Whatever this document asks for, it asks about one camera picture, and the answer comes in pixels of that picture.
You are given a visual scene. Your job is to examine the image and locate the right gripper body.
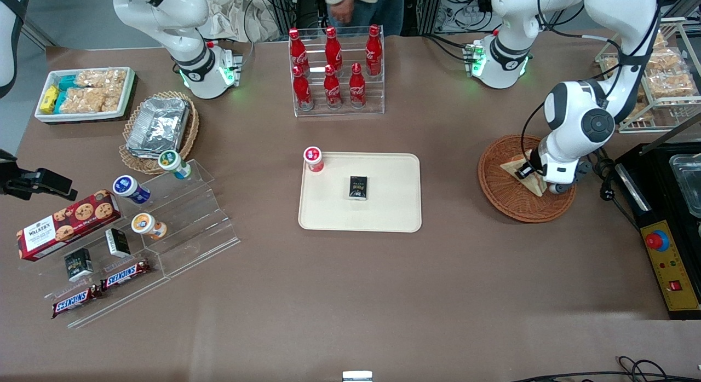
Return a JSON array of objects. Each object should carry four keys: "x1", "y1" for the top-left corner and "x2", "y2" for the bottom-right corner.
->
[{"x1": 0, "y1": 150, "x2": 40, "y2": 200}]

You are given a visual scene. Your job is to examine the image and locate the triangular white bread sandwich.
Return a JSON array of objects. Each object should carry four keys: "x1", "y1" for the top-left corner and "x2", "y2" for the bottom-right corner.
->
[{"x1": 500, "y1": 157, "x2": 548, "y2": 198}]

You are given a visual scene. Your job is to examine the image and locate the brown round wicker basket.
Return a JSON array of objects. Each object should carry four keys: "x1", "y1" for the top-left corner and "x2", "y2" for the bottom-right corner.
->
[{"x1": 478, "y1": 134, "x2": 577, "y2": 224}]

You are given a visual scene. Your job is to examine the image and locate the white rectangular snack tray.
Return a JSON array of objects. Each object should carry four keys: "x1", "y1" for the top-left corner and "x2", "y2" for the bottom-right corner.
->
[{"x1": 34, "y1": 67, "x2": 136, "y2": 123}]

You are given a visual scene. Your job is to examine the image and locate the cream plastic tray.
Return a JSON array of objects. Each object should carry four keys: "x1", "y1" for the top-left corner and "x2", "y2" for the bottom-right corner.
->
[{"x1": 298, "y1": 152, "x2": 422, "y2": 233}]

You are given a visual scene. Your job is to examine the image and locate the light oval wicker basket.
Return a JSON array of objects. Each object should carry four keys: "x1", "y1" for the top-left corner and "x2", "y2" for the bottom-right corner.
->
[{"x1": 118, "y1": 91, "x2": 200, "y2": 176}]

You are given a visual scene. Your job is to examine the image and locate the bystander hand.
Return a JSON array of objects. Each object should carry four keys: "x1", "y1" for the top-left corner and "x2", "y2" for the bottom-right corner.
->
[{"x1": 333, "y1": 0, "x2": 357, "y2": 25}]

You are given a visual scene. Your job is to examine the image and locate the red Walkers cookie box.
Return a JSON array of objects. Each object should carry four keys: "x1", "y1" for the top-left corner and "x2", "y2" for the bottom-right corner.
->
[{"x1": 16, "y1": 190, "x2": 122, "y2": 262}]

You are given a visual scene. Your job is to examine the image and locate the blue cap yogurt bottle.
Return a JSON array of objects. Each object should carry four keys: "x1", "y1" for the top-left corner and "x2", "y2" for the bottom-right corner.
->
[{"x1": 112, "y1": 175, "x2": 152, "y2": 204}]

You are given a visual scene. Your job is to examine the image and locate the orange cap yogurt bottle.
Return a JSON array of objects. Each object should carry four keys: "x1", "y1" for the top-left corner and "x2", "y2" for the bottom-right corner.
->
[{"x1": 131, "y1": 213, "x2": 168, "y2": 240}]

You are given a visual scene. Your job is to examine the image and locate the yellow snack packet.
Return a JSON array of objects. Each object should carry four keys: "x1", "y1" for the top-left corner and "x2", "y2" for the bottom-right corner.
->
[{"x1": 39, "y1": 85, "x2": 60, "y2": 114}]

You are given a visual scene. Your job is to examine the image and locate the Snickers chocolate bar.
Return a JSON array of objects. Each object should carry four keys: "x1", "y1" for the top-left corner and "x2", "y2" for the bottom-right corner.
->
[
  {"x1": 51, "y1": 284, "x2": 103, "y2": 319},
  {"x1": 100, "y1": 259, "x2": 152, "y2": 291}
]

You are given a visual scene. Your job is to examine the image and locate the black appliance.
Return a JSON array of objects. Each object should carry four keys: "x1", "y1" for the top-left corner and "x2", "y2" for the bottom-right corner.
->
[{"x1": 613, "y1": 143, "x2": 701, "y2": 321}]

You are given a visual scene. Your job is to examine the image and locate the green cap yogurt bottle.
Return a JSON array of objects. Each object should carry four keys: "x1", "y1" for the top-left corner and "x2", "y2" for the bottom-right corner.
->
[{"x1": 158, "y1": 150, "x2": 193, "y2": 180}]

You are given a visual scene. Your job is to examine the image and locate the grey metal bar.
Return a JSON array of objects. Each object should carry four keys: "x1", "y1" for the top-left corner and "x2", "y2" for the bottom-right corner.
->
[{"x1": 640, "y1": 115, "x2": 701, "y2": 154}]

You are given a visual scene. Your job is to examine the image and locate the stacked aluminium foil trays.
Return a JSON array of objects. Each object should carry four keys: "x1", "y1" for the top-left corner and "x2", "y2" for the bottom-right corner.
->
[{"x1": 125, "y1": 97, "x2": 191, "y2": 159}]

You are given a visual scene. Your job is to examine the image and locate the red emergency stop button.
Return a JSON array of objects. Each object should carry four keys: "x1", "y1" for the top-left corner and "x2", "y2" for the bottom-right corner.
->
[{"x1": 645, "y1": 229, "x2": 670, "y2": 252}]

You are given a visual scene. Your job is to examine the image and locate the clear rectangular container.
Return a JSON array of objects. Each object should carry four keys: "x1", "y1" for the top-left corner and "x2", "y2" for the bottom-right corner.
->
[{"x1": 668, "y1": 154, "x2": 701, "y2": 218}]

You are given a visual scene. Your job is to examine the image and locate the clear acrylic stepped display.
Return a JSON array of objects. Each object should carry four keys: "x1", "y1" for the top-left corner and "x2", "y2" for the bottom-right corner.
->
[{"x1": 16, "y1": 159, "x2": 240, "y2": 329}]

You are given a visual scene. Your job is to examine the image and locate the yellow control panel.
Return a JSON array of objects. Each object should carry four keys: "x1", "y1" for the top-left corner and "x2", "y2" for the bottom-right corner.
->
[{"x1": 640, "y1": 221, "x2": 700, "y2": 312}]

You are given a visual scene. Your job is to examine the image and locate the red cola bottle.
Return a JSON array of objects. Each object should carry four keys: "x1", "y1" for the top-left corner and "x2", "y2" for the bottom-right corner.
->
[
  {"x1": 289, "y1": 28, "x2": 310, "y2": 76},
  {"x1": 292, "y1": 65, "x2": 314, "y2": 110},
  {"x1": 323, "y1": 64, "x2": 342, "y2": 108},
  {"x1": 325, "y1": 27, "x2": 343, "y2": 71},
  {"x1": 365, "y1": 25, "x2": 382, "y2": 77},
  {"x1": 349, "y1": 62, "x2": 366, "y2": 108}
]

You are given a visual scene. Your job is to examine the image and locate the clear acrylic bottle rack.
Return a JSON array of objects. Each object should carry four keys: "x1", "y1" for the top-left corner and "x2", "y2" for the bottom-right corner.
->
[{"x1": 289, "y1": 25, "x2": 386, "y2": 118}]

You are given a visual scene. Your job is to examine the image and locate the red cap yogurt bottle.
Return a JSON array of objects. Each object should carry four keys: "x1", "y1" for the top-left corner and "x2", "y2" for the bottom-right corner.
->
[{"x1": 303, "y1": 146, "x2": 325, "y2": 173}]

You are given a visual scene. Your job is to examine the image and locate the person in blue jeans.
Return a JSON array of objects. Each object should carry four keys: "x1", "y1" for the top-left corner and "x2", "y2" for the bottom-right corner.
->
[{"x1": 318, "y1": 0, "x2": 406, "y2": 37}]

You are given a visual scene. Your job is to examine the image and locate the beige cloth bag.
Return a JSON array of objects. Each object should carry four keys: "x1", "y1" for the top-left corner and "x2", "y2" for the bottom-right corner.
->
[{"x1": 198, "y1": 0, "x2": 280, "y2": 43}]

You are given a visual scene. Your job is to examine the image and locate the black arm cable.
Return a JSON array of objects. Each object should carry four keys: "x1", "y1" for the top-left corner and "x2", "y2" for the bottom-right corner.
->
[{"x1": 519, "y1": 0, "x2": 663, "y2": 172}]

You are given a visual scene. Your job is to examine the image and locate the black power cable with plug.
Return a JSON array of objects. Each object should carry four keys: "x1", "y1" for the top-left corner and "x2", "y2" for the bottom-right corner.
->
[{"x1": 591, "y1": 147, "x2": 641, "y2": 229}]

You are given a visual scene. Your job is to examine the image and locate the white wire rack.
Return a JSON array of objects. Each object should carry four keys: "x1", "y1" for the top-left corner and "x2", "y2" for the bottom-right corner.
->
[{"x1": 595, "y1": 17, "x2": 701, "y2": 134}]

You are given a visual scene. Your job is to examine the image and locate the tangled background cables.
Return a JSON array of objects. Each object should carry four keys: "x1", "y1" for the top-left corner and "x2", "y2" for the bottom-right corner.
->
[{"x1": 433, "y1": 0, "x2": 496, "y2": 35}]

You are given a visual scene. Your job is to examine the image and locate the black floor cables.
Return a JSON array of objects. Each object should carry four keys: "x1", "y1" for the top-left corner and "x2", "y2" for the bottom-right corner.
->
[{"x1": 512, "y1": 356, "x2": 701, "y2": 382}]

